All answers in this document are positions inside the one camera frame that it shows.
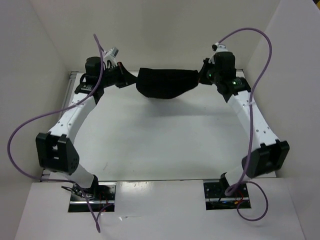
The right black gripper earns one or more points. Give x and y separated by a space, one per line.
202 74

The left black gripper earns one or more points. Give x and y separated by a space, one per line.
125 77

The black skirt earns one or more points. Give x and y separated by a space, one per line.
165 83

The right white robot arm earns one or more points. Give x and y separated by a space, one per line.
266 152

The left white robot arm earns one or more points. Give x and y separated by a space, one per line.
55 149

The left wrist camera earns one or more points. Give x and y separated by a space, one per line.
110 54

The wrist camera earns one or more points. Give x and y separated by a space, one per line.
217 48
110 54

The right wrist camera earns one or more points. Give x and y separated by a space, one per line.
217 48

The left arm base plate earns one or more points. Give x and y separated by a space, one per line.
103 201

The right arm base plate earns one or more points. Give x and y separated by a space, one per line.
215 198

